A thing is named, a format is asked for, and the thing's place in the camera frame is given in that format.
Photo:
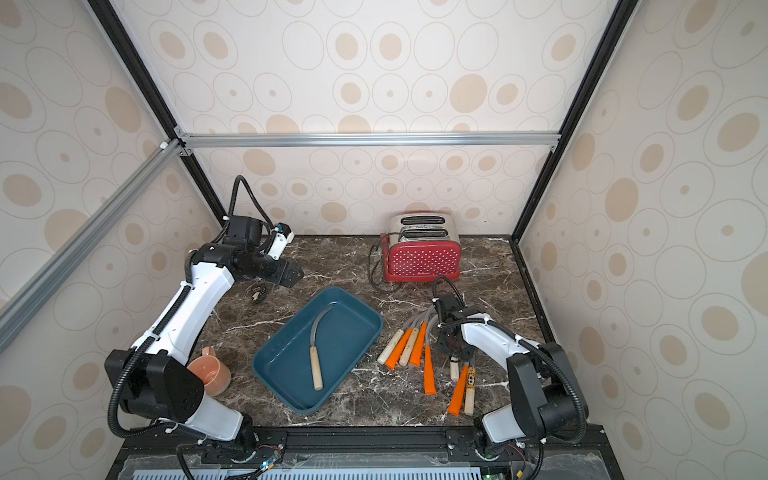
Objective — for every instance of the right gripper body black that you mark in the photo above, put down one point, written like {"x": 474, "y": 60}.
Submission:
{"x": 447, "y": 339}

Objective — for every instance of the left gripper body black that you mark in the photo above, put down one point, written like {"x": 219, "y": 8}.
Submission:
{"x": 276, "y": 269}

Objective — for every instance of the orange handle sickle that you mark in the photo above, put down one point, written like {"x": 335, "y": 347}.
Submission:
{"x": 404, "y": 341}
{"x": 421, "y": 327}
{"x": 459, "y": 393}
{"x": 429, "y": 378}

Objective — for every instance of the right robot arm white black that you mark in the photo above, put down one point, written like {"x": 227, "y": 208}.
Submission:
{"x": 546, "y": 400}

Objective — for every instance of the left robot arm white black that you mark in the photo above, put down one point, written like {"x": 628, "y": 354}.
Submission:
{"x": 152, "y": 387}

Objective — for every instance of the teal rectangular storage tray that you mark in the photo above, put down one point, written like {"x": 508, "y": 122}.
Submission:
{"x": 344, "y": 336}

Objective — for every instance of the small black plug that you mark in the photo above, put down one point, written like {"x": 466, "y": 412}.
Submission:
{"x": 259, "y": 295}

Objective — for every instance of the red polka dot toaster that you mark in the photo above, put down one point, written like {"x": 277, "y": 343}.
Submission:
{"x": 418, "y": 247}

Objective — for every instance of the pink plastic cup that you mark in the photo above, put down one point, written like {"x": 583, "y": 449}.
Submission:
{"x": 214, "y": 374}

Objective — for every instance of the horizontal aluminium bar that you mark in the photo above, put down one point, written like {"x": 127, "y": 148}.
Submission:
{"x": 375, "y": 139}

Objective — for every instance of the left diagonal aluminium bar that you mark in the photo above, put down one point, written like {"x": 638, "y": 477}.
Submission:
{"x": 22, "y": 308}

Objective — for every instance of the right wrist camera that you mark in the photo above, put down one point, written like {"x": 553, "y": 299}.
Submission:
{"x": 451, "y": 311}

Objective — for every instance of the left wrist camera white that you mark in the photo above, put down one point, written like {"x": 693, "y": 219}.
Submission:
{"x": 280, "y": 237}

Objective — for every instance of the wooden handle sickle labelled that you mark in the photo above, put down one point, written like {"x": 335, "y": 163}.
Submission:
{"x": 469, "y": 398}

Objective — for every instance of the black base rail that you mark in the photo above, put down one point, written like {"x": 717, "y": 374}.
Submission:
{"x": 436, "y": 452}

